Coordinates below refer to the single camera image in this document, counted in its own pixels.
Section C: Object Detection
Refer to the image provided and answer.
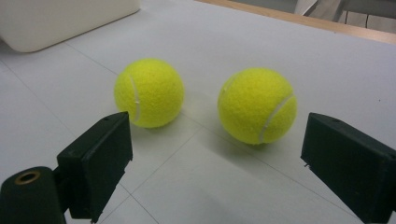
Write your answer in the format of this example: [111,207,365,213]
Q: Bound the wooden table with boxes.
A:
[195,0,396,45]

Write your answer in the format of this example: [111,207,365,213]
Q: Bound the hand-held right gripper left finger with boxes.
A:
[56,111,134,224]

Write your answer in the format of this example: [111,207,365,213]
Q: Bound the white plastic bin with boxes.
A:
[0,0,143,53]

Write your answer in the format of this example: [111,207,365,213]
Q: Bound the yellow tennis ball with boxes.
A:
[113,58,185,129]
[217,67,298,146]

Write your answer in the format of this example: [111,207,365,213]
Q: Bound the grey metal stand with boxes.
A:
[293,0,396,22]

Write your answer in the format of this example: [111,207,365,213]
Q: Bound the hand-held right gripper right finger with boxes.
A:
[300,112,396,224]

